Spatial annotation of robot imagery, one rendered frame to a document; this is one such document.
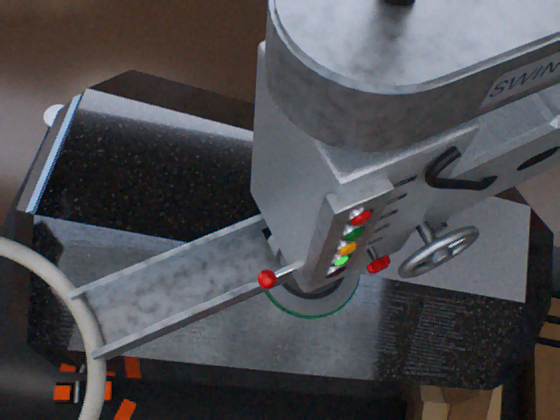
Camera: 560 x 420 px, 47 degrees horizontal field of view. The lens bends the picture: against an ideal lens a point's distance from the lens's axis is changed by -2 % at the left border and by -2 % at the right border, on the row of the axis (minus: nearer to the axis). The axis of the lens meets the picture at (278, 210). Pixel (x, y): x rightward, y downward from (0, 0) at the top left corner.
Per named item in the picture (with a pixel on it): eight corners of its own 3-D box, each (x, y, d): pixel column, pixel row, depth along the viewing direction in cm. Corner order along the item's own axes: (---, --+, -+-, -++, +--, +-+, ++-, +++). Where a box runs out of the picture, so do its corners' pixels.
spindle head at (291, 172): (413, 128, 127) (493, -42, 87) (472, 221, 120) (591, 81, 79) (247, 196, 119) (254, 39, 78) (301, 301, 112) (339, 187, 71)
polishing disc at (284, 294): (283, 330, 132) (283, 329, 131) (244, 240, 140) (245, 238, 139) (375, 293, 137) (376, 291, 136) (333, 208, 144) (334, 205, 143)
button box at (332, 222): (346, 253, 101) (384, 169, 75) (354, 268, 100) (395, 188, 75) (300, 274, 100) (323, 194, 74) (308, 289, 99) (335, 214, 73)
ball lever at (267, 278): (294, 259, 108) (296, 252, 105) (303, 275, 107) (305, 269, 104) (253, 277, 106) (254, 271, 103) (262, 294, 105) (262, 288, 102)
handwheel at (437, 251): (436, 211, 117) (462, 173, 104) (465, 258, 114) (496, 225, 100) (365, 243, 114) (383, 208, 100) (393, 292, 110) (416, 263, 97)
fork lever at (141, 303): (400, 148, 130) (407, 135, 125) (451, 229, 123) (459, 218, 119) (66, 282, 112) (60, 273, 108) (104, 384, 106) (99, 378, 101)
